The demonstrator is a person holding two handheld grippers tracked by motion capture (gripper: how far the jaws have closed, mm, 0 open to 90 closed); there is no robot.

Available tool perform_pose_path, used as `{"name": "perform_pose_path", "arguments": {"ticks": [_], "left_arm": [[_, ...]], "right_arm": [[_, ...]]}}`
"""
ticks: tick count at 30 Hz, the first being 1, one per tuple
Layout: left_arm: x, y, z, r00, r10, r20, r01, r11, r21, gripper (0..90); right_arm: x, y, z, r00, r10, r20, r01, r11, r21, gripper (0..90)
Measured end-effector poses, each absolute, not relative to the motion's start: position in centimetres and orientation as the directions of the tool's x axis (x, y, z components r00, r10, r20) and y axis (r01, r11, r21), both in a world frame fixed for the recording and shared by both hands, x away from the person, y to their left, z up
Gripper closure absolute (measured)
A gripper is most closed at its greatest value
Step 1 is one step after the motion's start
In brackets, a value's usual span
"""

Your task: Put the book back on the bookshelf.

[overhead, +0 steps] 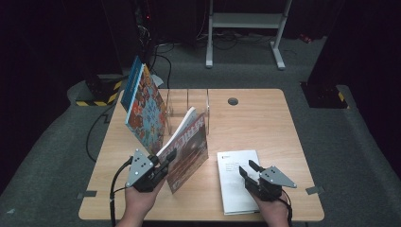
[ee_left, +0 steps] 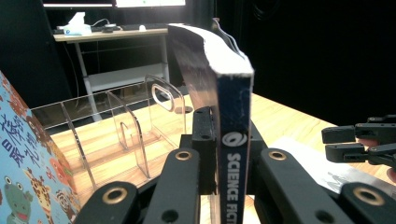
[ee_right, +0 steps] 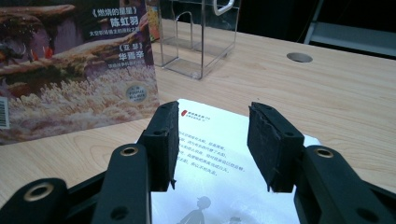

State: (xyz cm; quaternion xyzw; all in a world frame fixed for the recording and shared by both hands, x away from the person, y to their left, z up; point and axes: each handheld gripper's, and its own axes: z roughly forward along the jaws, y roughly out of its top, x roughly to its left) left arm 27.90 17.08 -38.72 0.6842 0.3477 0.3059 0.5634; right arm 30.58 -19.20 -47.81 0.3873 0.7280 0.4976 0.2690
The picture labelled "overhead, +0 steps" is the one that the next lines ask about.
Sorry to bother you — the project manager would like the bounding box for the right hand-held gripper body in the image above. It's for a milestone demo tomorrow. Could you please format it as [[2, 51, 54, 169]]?
[[246, 166, 297, 202]]

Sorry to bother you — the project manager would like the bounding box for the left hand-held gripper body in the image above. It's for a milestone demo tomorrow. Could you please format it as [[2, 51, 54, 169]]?
[[125, 148, 170, 193]]

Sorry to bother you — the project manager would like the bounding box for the white book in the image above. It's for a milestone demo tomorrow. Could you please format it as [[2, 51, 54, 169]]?
[[217, 149, 269, 216]]

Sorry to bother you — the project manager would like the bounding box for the red-brown and purple magazine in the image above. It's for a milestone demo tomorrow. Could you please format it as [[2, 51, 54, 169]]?
[[156, 106, 210, 194]]

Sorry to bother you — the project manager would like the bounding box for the teal and green picture book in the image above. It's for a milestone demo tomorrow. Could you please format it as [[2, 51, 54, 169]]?
[[125, 62, 168, 156]]

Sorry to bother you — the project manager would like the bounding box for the clear acrylic book rack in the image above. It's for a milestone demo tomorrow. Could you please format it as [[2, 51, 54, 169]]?
[[159, 88, 211, 136]]

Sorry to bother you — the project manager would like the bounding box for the person's right hand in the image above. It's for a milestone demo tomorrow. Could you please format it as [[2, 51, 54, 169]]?
[[251, 190, 291, 227]]

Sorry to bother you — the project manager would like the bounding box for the person's left hand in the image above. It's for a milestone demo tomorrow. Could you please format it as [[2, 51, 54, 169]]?
[[124, 179, 167, 219]]

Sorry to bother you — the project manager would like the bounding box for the grey tape piece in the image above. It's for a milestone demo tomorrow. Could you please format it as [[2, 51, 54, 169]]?
[[305, 185, 325, 196], [77, 190, 98, 200]]

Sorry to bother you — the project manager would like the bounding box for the black stand base yellow-striped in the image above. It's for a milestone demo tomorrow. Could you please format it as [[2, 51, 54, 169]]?
[[301, 81, 349, 110], [75, 74, 123, 108]]

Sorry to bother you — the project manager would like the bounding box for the black computer rack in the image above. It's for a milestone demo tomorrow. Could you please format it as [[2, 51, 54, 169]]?
[[100, 0, 159, 70]]

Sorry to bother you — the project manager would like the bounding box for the white metal stand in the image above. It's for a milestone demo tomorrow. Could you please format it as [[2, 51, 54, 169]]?
[[205, 0, 292, 71]]

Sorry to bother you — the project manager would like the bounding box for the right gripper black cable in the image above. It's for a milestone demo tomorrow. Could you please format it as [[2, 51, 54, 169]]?
[[279, 188, 294, 227]]

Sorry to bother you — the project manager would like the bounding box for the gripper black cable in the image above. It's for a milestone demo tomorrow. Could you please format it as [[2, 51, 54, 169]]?
[[279, 188, 294, 227], [109, 156, 134, 227]]

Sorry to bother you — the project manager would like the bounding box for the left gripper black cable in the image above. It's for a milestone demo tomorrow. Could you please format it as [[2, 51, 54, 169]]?
[[109, 156, 134, 227]]

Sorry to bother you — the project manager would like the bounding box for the black floor cable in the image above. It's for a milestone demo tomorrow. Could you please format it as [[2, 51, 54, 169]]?
[[85, 103, 116, 164]]

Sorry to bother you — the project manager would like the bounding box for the black looped cable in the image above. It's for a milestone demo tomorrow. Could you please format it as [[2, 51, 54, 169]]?
[[148, 44, 173, 90]]

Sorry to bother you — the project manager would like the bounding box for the tangle of black cables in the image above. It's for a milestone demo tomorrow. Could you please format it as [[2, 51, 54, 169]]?
[[197, 29, 275, 51]]

